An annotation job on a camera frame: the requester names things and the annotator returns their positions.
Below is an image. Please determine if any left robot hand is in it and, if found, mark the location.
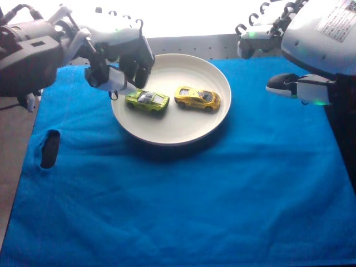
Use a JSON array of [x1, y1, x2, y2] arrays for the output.
[[79, 7, 156, 101]]

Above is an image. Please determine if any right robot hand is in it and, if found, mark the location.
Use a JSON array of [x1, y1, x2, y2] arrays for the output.
[[235, 0, 356, 107]]

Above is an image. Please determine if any green toy car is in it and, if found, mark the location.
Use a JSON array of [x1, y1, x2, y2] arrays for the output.
[[125, 88, 170, 113]]

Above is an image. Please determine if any small black oblong object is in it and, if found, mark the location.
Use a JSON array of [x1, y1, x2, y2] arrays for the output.
[[40, 129, 61, 169]]

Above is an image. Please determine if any blue cloth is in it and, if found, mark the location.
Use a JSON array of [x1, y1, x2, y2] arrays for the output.
[[0, 59, 356, 267]]

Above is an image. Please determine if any white round plate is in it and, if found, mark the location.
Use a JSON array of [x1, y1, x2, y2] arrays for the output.
[[111, 53, 232, 147]]

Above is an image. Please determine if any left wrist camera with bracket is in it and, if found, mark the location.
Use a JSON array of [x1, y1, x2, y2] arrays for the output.
[[47, 4, 110, 88]]

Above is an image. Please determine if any yellow toy car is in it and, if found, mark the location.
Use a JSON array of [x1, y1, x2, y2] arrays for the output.
[[174, 86, 221, 113]]

